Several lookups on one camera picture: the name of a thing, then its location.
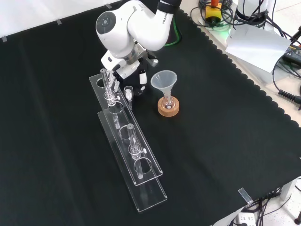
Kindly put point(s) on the black cloth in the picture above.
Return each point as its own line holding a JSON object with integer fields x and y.
{"x": 211, "y": 141}

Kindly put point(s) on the grey tape piece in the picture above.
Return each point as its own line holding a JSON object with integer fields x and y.
{"x": 4, "y": 39}
{"x": 108, "y": 6}
{"x": 59, "y": 22}

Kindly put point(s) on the yellow stop button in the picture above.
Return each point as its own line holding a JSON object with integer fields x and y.
{"x": 213, "y": 11}

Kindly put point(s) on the pale board sheet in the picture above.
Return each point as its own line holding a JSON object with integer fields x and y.
{"x": 256, "y": 44}

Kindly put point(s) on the white power strip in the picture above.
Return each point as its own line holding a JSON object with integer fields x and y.
{"x": 245, "y": 218}

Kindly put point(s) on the white table leg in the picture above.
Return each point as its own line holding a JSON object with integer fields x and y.
{"x": 290, "y": 188}

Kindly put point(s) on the clear tape strip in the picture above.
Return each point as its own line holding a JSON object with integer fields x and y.
{"x": 245, "y": 196}

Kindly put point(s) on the translucent plastic funnel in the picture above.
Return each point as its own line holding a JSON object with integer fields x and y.
{"x": 164, "y": 82}

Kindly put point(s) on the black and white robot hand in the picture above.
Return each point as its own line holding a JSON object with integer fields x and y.
{"x": 127, "y": 69}

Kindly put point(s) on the small round-bottom glass flask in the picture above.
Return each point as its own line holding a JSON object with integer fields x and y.
{"x": 168, "y": 103}

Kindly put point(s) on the clear glass weighing funnel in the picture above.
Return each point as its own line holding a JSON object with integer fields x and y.
{"x": 128, "y": 93}

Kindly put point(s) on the black power adapter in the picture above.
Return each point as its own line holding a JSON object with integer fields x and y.
{"x": 293, "y": 53}

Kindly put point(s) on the clear acrylic funnel stand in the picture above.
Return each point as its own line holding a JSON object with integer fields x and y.
{"x": 131, "y": 141}

